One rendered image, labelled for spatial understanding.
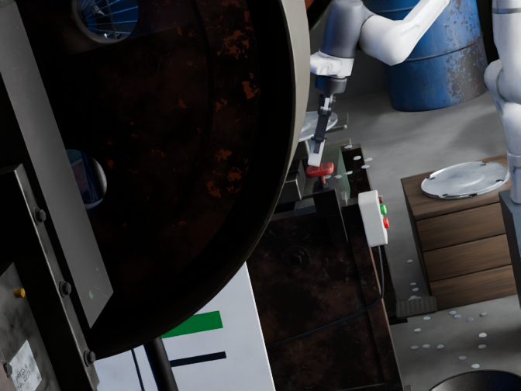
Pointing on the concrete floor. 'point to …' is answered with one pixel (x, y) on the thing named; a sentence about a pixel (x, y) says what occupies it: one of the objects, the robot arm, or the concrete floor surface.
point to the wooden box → (460, 243)
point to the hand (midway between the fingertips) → (315, 151)
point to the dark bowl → (481, 382)
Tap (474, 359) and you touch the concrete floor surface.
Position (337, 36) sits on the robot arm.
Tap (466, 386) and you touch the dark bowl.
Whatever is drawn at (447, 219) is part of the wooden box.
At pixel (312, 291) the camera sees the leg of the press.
